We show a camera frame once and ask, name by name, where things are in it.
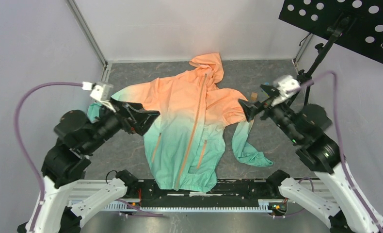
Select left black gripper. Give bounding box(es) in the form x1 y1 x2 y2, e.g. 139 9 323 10
83 95 161 153

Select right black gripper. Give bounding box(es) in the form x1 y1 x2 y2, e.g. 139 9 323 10
238 83 303 144

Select orange and mint hooded jacket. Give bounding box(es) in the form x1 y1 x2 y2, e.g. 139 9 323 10
112 53 273 192

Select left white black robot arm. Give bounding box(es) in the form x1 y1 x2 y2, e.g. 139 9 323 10
17 99 160 233

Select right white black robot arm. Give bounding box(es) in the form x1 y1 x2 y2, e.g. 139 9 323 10
239 85 383 233

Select small wooden cube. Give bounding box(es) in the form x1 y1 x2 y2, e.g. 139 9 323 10
250 92 258 101

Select black tripod stand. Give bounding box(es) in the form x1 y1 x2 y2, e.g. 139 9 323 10
297 16 351 85

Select black perforated tray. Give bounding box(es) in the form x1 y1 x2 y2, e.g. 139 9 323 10
279 0 383 64

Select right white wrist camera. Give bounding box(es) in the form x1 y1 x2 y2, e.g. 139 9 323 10
271 75 300 107

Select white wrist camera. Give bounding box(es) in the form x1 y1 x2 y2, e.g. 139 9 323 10
271 75 300 107
82 82 116 112

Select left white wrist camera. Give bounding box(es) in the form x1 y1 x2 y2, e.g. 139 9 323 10
82 82 116 112

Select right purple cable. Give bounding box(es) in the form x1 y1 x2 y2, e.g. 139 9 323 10
271 71 383 233

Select purple cable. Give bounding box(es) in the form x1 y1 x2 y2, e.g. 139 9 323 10
271 71 383 233
13 82 166 232

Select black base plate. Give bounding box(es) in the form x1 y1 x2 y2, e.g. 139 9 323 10
124 179 284 208

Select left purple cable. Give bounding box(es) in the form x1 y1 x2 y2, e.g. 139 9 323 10
13 82 166 232

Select aluminium frame rail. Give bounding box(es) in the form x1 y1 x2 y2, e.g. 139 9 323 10
59 179 351 202

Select white slotted cable duct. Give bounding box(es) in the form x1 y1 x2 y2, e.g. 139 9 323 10
102 201 272 214

